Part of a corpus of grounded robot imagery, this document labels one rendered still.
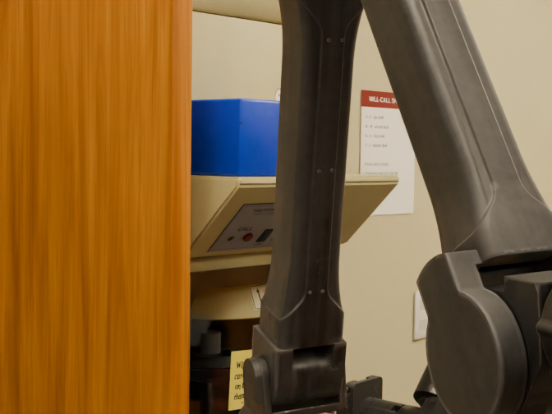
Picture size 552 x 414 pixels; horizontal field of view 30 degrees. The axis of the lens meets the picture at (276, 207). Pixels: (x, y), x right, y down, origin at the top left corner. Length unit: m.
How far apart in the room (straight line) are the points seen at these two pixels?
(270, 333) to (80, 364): 0.42
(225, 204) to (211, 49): 0.22
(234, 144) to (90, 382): 0.33
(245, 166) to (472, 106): 0.57
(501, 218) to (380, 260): 1.73
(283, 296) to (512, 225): 0.32
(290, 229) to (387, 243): 1.50
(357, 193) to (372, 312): 0.98
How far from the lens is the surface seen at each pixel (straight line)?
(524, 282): 0.56
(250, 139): 1.19
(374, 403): 1.33
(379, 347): 2.36
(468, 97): 0.65
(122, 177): 1.19
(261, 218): 1.26
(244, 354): 1.35
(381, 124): 2.31
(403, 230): 2.40
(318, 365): 0.91
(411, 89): 0.67
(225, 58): 1.32
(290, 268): 0.87
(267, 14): 1.38
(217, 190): 1.19
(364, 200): 1.39
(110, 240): 1.21
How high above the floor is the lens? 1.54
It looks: 3 degrees down
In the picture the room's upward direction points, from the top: 1 degrees clockwise
